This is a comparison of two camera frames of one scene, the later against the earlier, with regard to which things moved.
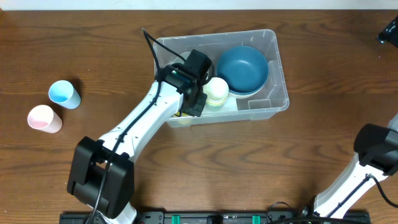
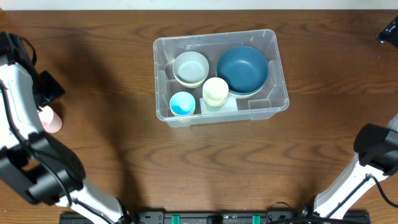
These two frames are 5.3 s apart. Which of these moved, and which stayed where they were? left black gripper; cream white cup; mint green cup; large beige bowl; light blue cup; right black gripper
Moved: left black gripper; light blue cup
Stayed: mint green cup; cream white cup; right black gripper; large beige bowl
